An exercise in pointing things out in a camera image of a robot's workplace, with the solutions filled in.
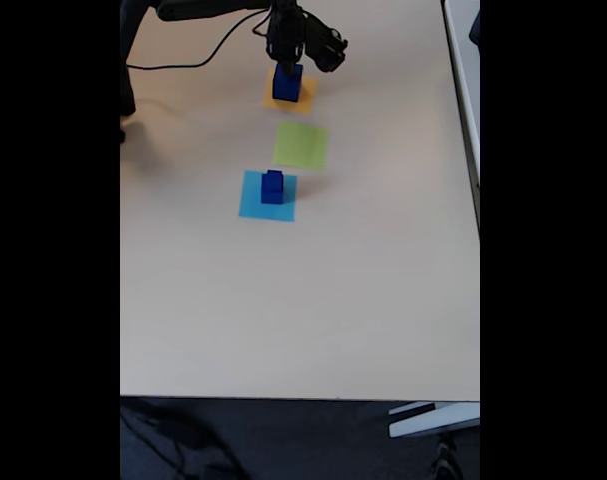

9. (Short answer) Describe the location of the white neighbouring table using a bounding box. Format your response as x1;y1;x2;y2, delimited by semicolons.
441;0;481;234

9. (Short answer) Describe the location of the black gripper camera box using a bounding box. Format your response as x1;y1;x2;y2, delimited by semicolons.
302;14;349;74

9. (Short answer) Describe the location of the white table foot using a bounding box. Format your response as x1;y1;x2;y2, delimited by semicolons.
387;400;481;440

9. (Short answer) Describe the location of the green paper square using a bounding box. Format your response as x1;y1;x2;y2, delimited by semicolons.
272;122;330;172

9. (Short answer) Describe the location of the medium blue cube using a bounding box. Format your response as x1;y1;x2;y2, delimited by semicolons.
260;180;285;206

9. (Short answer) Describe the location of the black floor cable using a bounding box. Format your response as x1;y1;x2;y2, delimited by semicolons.
120;403;247;480

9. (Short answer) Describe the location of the orange paper square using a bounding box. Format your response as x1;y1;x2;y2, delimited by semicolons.
260;68;318;116

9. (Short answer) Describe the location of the light blue paper square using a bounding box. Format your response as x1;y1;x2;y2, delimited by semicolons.
238;169;299;224

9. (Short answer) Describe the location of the large blue cube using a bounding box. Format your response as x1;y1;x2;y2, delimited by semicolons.
271;63;304;104

